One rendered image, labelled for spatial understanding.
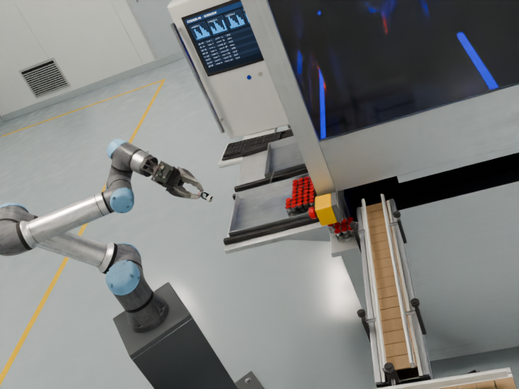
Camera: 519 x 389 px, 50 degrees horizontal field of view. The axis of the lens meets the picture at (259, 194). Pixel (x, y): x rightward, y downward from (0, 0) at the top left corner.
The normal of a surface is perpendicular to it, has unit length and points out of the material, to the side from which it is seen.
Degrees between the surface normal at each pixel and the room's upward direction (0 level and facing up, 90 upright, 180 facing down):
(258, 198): 0
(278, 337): 0
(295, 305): 0
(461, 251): 90
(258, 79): 90
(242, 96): 90
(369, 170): 90
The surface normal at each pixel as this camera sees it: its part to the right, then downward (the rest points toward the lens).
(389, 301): -0.36, -0.78
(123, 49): -0.08, 0.58
